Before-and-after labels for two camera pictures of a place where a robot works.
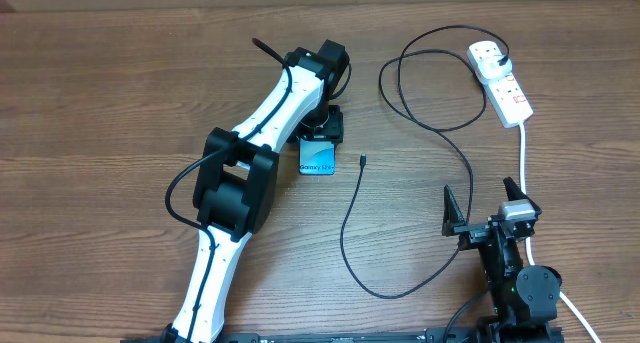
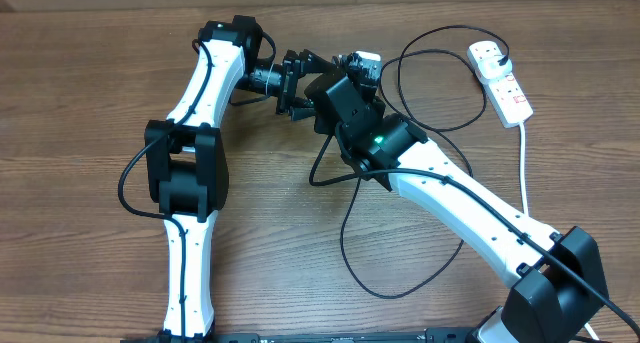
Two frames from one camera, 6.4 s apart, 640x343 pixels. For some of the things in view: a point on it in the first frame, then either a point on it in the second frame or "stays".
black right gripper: (472, 232) → (378, 103)
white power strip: (504, 95) stays
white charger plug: (490, 68) stays
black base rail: (409, 336) stays
